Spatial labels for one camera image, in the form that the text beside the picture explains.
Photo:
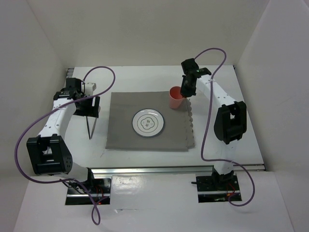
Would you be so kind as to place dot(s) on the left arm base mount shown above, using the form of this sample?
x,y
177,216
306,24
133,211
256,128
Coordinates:
x,y
99,189

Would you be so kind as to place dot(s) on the grey cloth placemat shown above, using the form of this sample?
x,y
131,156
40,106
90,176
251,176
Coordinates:
x,y
176,134

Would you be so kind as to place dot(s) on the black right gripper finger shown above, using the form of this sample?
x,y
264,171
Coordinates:
x,y
185,90
191,91

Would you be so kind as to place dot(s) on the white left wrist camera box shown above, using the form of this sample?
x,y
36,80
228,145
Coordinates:
x,y
90,88

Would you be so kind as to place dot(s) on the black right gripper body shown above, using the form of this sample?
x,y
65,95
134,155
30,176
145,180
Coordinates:
x,y
186,89

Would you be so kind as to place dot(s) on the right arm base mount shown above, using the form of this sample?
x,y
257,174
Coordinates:
x,y
209,192

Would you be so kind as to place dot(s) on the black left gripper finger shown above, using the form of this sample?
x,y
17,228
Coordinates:
x,y
83,108
96,107

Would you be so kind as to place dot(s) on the white plate with teal rim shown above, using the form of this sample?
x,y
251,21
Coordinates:
x,y
148,123

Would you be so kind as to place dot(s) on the dark metal fork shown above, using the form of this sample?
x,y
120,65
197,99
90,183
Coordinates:
x,y
88,129

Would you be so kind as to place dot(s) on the salmon pink plastic cup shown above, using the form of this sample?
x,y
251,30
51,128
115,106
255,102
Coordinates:
x,y
175,97

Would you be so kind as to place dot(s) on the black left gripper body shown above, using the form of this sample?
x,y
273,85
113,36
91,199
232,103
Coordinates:
x,y
83,96

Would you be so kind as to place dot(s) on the aluminium table edge rail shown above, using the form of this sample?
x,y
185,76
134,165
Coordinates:
x,y
105,172

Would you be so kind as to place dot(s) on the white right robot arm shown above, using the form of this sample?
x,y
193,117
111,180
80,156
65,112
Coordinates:
x,y
231,116

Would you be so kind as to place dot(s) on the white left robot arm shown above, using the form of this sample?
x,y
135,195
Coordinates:
x,y
49,155

